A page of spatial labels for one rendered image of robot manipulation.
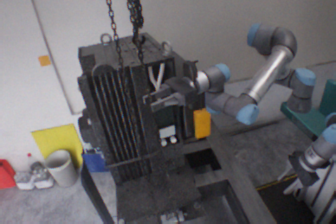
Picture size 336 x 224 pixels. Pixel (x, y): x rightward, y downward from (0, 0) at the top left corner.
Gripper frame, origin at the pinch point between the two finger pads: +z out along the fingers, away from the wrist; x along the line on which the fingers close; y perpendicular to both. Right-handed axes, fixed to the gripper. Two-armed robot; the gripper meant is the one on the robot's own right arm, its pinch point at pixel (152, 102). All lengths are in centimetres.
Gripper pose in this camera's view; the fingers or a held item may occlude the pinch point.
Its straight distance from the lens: 76.2
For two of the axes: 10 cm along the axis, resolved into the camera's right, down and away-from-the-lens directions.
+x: -4.9, -3.9, 7.8
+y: 1.5, 8.4, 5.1
